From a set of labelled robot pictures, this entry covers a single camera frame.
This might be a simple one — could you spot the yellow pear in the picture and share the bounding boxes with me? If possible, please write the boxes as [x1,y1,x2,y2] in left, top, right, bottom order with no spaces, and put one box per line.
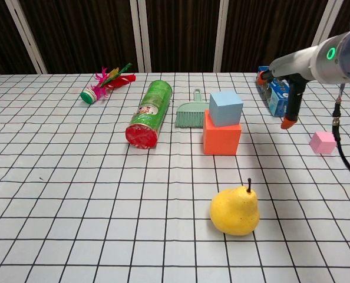
[209,177,260,237]

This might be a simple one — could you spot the light blue foam cube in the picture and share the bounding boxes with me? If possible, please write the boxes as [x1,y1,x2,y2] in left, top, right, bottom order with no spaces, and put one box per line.
[209,90,244,127]

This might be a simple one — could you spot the green chip can red lid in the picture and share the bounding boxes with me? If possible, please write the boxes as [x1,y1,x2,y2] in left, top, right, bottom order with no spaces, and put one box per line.
[125,80,173,149]

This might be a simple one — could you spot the white black checkered tablecloth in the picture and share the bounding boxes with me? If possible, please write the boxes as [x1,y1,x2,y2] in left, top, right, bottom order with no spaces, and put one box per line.
[0,71,350,283]

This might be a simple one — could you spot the small pink cube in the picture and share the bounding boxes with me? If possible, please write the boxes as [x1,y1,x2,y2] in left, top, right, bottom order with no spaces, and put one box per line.
[309,131,338,154]

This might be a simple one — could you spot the orange foam cube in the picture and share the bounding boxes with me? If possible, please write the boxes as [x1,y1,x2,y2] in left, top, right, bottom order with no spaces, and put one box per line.
[203,109,242,156]

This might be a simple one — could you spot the mint green mini broom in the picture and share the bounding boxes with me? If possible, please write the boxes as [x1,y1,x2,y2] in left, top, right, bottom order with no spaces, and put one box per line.
[174,88,210,129]

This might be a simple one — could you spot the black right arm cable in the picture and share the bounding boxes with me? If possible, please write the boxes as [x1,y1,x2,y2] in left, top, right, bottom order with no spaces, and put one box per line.
[331,83,350,179]

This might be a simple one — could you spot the long blue cardboard box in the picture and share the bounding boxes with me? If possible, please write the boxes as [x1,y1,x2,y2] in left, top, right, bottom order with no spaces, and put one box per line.
[256,65,293,118]

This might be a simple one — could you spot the dark folding screen white frame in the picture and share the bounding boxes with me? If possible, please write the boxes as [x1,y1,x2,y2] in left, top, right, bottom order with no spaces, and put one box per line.
[0,0,350,74]

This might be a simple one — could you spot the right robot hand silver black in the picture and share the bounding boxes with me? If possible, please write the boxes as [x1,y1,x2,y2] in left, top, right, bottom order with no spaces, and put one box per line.
[257,44,321,130]

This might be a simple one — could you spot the pink feather shuttlecock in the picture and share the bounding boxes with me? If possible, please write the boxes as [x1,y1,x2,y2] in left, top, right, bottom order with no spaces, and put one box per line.
[80,62,137,104]

